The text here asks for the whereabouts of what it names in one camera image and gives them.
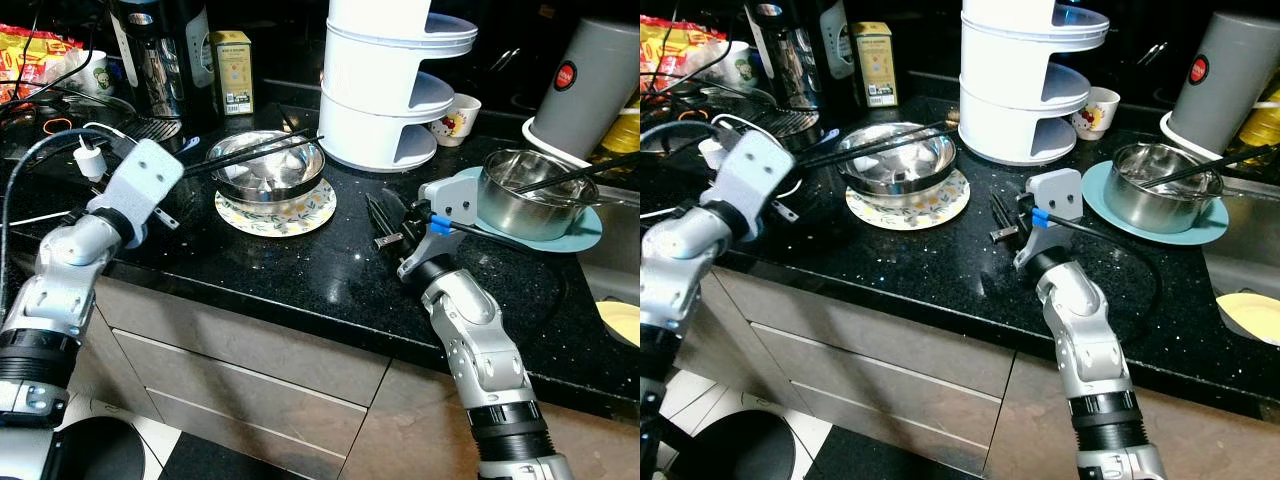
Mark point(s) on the lemon print plate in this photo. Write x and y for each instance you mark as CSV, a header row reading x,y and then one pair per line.
x,y
280,222
915,217

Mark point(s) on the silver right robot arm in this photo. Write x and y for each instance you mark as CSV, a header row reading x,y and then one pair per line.
x,y
480,340
1090,340

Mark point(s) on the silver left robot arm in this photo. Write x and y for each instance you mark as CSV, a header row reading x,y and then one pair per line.
x,y
680,260
65,270

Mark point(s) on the white tiered rack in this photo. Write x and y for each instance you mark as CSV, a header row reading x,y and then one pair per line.
x,y
1005,110
365,110

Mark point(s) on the steel bowl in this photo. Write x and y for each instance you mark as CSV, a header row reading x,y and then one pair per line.
x,y
900,189
900,168
270,196
265,172

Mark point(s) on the white cartoon mug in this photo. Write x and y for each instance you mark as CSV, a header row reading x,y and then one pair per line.
x,y
1098,112
458,120

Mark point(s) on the small steel pot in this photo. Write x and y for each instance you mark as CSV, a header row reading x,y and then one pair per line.
x,y
530,215
1160,205

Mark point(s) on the black chopstick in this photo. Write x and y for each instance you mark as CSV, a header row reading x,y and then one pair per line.
x,y
860,148
1240,160
1250,166
610,172
880,138
250,148
600,165
230,162

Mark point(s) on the teal plate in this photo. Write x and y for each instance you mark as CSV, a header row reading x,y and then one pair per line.
x,y
580,235
1210,228

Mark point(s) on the grey cabinet drawer front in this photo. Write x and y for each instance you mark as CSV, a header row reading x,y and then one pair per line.
x,y
880,430
250,340
870,335
860,385
250,445
230,395

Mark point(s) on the steel sink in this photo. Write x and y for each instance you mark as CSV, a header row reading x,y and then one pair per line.
x,y
610,260
1245,265

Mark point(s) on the grey cabinet door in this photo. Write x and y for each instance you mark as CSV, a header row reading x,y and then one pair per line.
x,y
390,430
1220,440

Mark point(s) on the grey cylinder appliance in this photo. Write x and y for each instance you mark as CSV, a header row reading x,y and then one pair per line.
x,y
1225,85
585,90

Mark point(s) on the steel slotted turner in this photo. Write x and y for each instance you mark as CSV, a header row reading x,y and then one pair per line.
x,y
790,120
150,127

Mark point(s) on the pale yellow plate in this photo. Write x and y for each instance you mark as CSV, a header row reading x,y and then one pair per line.
x,y
1255,318
622,322

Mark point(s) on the black steel kettle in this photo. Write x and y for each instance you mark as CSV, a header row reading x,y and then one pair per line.
x,y
160,70
795,60

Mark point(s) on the black floor mat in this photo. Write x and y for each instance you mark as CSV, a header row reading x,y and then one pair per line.
x,y
860,462
210,465

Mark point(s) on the white charger plug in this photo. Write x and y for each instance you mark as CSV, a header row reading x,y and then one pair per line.
x,y
90,160
710,152

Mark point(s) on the white mug green print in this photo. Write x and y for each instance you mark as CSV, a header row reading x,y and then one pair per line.
x,y
95,72
738,65

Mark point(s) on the yellow red snack bag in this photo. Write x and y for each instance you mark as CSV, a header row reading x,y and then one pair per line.
x,y
670,50
30,55

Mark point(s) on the black round bin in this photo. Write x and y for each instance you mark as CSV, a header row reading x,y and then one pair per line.
x,y
100,455
745,455

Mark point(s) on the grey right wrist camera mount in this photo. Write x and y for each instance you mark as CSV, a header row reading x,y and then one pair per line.
x,y
1060,192
455,198

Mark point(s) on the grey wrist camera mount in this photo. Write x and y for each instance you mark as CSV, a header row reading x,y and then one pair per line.
x,y
455,198
140,180
1060,192
755,175

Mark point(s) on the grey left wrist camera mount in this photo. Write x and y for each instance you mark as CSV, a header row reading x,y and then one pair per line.
x,y
755,175
140,180

